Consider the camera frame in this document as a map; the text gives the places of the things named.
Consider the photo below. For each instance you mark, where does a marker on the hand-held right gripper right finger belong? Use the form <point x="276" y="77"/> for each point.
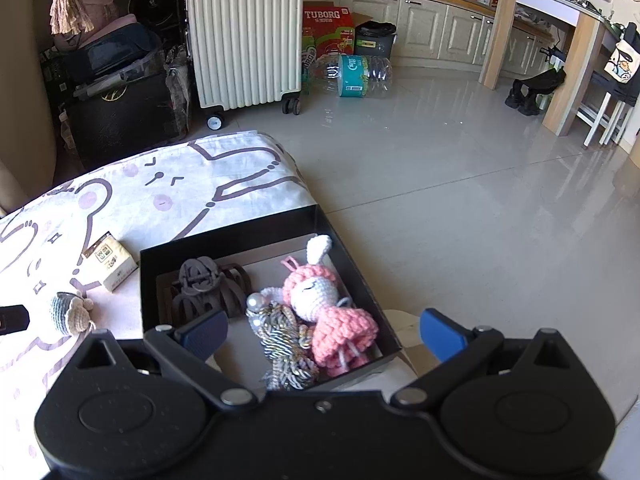
<point x="442" y="335"/>

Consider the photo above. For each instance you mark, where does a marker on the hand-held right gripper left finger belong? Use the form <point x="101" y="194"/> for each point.
<point x="205" y="334"/>

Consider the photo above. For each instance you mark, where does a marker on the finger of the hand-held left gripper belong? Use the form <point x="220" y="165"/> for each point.
<point x="12" y="319"/>

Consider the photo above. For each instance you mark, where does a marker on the black hair claw clip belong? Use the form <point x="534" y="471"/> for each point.
<point x="200" y="285"/>

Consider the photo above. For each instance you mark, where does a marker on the grey crochet toy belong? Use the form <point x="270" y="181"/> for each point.
<point x="62" y="312"/>

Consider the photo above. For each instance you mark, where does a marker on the black storage box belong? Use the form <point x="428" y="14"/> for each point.
<point x="225" y="242"/>

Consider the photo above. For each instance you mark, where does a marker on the pink crochet bunny doll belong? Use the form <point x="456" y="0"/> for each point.
<point x="345" y="330"/>

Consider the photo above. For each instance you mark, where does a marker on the beige tissue pack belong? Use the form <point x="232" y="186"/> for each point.
<point x="112" y="265"/>

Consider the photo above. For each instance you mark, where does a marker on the bear printed blanket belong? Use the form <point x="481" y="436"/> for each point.
<point x="150" y="195"/>

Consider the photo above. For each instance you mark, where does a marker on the black speaker cabinet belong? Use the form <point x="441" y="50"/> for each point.
<point x="125" y="115"/>

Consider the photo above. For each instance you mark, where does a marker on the large clear water bottle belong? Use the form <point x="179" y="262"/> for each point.
<point x="355" y="76"/>

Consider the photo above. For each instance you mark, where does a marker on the white chair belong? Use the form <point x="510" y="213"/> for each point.
<point x="607" y="110"/>

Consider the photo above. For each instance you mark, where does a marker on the dark blue bag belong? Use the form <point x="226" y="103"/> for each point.
<point x="110" y="52"/>

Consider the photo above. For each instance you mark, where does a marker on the white ribbed suitcase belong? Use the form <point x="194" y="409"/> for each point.
<point x="245" y="40"/>

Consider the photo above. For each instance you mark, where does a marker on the black trash bin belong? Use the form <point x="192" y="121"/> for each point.
<point x="375" y="40"/>

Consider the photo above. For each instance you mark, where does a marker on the cream kitchen cabinets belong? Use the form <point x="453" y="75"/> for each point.
<point x="435" y="30"/>

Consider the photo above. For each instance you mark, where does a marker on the wooden table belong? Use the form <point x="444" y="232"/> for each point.
<point x="575" y="60"/>

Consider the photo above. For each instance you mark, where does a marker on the pink bag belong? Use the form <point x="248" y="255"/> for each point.
<point x="100" y="20"/>

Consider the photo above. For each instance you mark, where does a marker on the printed tote bag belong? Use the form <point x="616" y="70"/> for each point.
<point x="622" y="62"/>

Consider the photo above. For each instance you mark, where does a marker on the red beer carton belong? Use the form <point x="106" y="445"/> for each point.
<point x="327" y="27"/>

